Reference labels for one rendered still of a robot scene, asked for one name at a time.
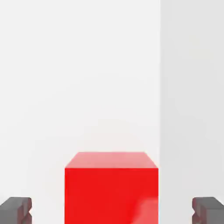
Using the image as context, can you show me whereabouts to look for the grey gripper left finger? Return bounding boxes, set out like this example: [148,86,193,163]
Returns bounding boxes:
[0,196,33,224]

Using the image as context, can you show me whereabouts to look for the small red cube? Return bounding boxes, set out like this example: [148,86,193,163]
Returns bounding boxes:
[64,151,159,224]

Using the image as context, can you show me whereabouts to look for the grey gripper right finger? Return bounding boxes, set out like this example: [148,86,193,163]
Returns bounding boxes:
[192,196,224,224]

